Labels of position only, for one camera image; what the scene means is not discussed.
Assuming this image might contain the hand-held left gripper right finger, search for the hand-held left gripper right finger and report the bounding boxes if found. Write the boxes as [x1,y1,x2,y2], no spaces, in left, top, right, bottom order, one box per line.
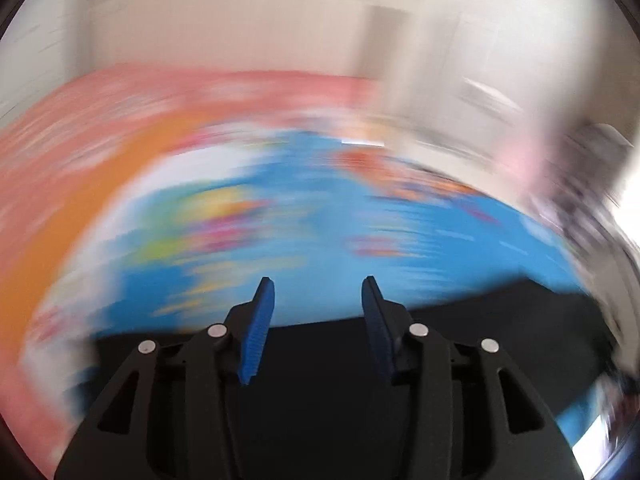
[361,275,583,480]

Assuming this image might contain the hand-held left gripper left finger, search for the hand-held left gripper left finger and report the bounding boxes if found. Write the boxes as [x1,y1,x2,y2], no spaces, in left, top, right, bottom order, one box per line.
[54,276,277,480]

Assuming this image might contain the black pants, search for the black pants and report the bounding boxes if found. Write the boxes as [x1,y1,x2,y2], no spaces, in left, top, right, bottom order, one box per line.
[92,279,617,480]

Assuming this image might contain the blue printed blanket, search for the blue printed blanket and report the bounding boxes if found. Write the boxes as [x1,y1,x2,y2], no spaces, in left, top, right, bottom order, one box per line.
[0,110,623,466]

